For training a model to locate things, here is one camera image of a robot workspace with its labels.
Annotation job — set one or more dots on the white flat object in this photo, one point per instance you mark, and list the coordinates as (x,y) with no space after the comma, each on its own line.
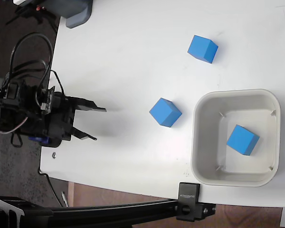
(21,2)

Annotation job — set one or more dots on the green camera circuit board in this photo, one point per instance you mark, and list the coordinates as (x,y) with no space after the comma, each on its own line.
(48,101)

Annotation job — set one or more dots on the black aluminium rail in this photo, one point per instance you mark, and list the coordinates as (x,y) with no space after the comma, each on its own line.
(114,211)

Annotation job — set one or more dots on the black rail end bracket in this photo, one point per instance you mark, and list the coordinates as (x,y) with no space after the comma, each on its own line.
(12,211)

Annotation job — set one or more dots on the white plastic bin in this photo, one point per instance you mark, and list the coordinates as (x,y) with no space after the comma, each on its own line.
(204,142)

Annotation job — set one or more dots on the small metal nut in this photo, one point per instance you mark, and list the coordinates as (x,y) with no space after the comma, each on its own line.
(54,155)

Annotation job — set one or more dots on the blue plastic motor part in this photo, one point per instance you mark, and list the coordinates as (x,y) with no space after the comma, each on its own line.
(41,139)

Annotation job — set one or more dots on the black and gray robot arm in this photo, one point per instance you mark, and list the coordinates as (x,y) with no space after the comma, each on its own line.
(14,107)

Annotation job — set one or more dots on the blue cube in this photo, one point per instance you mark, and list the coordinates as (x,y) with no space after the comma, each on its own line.
(165,111)
(242,140)
(200,47)

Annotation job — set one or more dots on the black stand with red button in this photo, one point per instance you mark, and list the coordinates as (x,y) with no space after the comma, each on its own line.
(28,12)

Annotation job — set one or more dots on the black table clamp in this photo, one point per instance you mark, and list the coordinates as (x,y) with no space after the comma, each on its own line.
(188,202)

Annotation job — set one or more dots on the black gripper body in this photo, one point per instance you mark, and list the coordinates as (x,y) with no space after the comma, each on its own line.
(61,118)

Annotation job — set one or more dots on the gray device housing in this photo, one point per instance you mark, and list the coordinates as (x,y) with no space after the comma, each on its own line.
(73,12)

